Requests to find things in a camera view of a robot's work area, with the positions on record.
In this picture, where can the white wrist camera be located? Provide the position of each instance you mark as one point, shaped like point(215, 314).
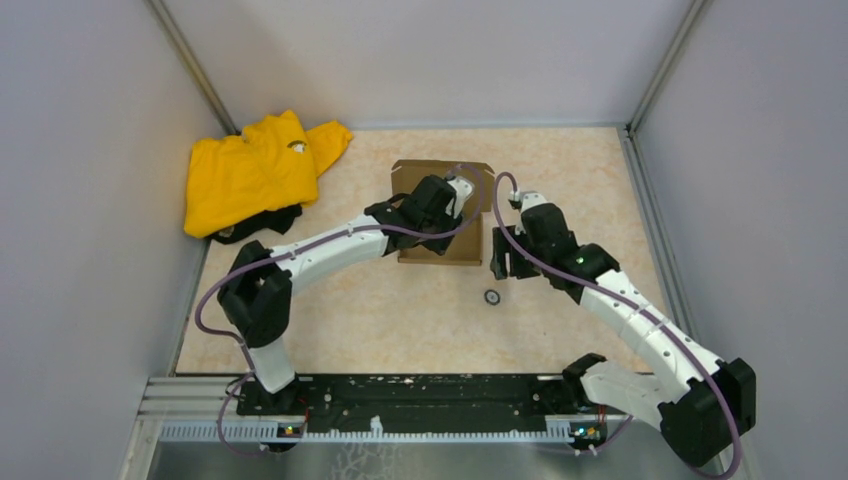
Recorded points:
point(463, 190)
point(524, 200)

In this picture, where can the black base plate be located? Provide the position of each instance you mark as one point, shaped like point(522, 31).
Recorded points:
point(420, 403)

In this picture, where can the brown cardboard box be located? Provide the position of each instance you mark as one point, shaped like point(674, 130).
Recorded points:
point(466, 248)

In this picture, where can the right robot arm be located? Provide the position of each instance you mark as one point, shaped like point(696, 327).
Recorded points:
point(700, 403)

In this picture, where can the aluminium frame rail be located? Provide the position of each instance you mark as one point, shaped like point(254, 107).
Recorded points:
point(204, 408)

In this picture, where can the yellow shirt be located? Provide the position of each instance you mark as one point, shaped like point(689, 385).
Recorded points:
point(272, 164)

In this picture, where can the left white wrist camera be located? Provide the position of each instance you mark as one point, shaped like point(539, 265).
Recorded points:
point(463, 190)

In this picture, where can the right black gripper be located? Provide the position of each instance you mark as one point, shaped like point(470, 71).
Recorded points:
point(499, 262)

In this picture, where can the black garment under shirt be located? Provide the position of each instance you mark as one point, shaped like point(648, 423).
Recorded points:
point(279, 221)

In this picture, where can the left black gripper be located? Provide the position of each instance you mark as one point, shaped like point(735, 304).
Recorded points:
point(438, 245)

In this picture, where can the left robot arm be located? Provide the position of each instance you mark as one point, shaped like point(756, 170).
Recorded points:
point(257, 299)

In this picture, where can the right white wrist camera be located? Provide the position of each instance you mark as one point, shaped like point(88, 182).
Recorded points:
point(524, 200)

